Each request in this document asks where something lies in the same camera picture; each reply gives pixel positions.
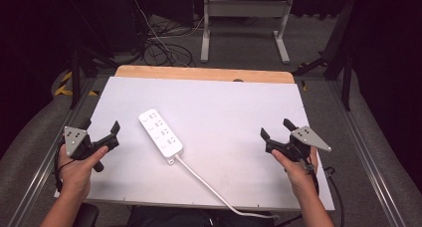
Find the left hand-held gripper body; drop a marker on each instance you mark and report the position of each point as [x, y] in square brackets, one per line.
[75, 141]

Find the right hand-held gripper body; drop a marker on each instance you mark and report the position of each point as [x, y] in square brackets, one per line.
[298, 144]

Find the person's right hand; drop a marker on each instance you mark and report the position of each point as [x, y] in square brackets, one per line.
[296, 172]

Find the person's left hand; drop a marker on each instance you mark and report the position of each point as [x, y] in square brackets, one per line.
[77, 175]

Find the yellow black hazard tape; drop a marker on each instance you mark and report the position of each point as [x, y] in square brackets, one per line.
[63, 89]

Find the white power strip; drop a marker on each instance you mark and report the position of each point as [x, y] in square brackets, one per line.
[161, 136]

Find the black metal stand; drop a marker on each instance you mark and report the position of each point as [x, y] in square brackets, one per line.
[345, 71]
[75, 77]

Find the person's dark trousers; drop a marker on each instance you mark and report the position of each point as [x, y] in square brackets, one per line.
[185, 217]

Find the aluminium floor rail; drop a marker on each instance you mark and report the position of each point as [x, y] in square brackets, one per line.
[368, 160]
[46, 160]

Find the white metal desk frame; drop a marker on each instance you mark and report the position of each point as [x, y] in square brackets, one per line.
[245, 8]

